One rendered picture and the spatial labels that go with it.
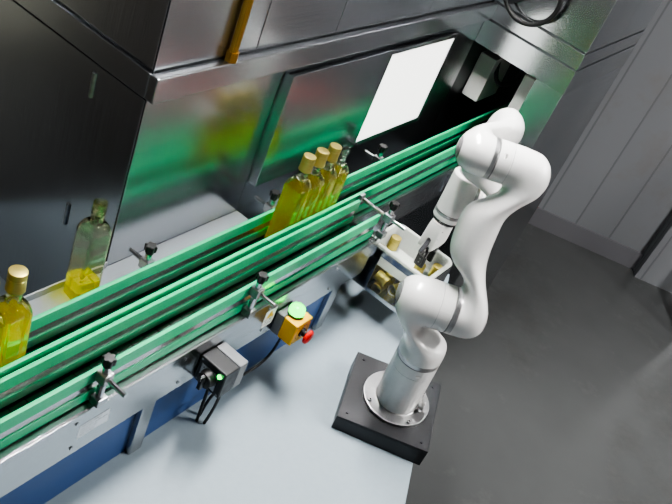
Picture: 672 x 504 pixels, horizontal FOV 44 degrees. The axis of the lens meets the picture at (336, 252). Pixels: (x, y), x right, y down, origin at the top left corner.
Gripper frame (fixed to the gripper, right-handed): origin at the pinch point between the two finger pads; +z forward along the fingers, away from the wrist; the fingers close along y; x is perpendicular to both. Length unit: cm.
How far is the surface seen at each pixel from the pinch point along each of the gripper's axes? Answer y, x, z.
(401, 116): -31, -39, -19
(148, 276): 89, -29, -10
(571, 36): -72, -12, -58
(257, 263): 60, -20, -8
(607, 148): -264, -13, 38
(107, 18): 91, -55, -60
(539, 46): -72, -21, -50
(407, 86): -26, -39, -32
